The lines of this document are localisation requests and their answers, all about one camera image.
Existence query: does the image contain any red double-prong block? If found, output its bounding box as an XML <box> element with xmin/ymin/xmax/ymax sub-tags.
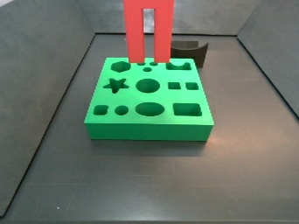
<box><xmin>123</xmin><ymin>0</ymin><xmax>174</xmax><ymax>63</ymax></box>

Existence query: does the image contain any black curved block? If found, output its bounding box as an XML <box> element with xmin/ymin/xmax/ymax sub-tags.
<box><xmin>171</xmin><ymin>40</ymin><xmax>210</xmax><ymax>68</ymax></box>

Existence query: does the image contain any green shape-sorting board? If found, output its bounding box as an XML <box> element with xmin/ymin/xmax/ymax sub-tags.
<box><xmin>85</xmin><ymin>58</ymin><xmax>214</xmax><ymax>141</ymax></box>

